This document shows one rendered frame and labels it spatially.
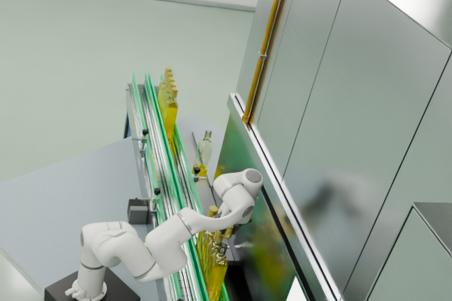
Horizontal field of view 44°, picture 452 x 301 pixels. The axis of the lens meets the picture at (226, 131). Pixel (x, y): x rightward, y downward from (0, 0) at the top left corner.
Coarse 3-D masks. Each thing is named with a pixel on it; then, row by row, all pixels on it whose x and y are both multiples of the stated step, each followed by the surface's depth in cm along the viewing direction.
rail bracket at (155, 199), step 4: (156, 188) 236; (156, 192) 235; (152, 196) 238; (156, 196) 237; (144, 200) 237; (148, 200) 237; (152, 200) 238; (156, 200) 237; (156, 204) 240; (152, 208) 240; (152, 212) 240; (156, 212) 241
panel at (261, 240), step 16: (256, 208) 200; (272, 208) 190; (256, 224) 199; (272, 224) 185; (240, 240) 214; (256, 240) 198; (272, 240) 184; (288, 240) 177; (240, 256) 213; (256, 256) 197; (272, 256) 183; (288, 256) 172; (256, 272) 196; (272, 272) 183; (288, 272) 171; (256, 288) 195; (272, 288) 182; (288, 288) 171; (304, 288) 161
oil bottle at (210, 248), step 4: (208, 244) 204; (212, 244) 202; (208, 248) 203; (212, 248) 201; (216, 248) 201; (208, 252) 203; (212, 252) 201; (204, 256) 207; (208, 256) 203; (204, 260) 206; (208, 260) 203; (204, 264) 206; (204, 268) 206; (204, 272) 206; (204, 276) 206
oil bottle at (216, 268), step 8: (216, 256) 197; (208, 264) 202; (216, 264) 196; (224, 264) 197; (208, 272) 201; (216, 272) 198; (224, 272) 199; (208, 280) 201; (216, 280) 200; (208, 288) 202; (216, 288) 203; (216, 296) 205
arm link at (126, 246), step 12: (108, 240) 169; (120, 240) 165; (132, 240) 166; (96, 252) 176; (108, 252) 166; (120, 252) 165; (132, 252) 166; (144, 252) 168; (108, 264) 171; (132, 264) 167; (144, 264) 168
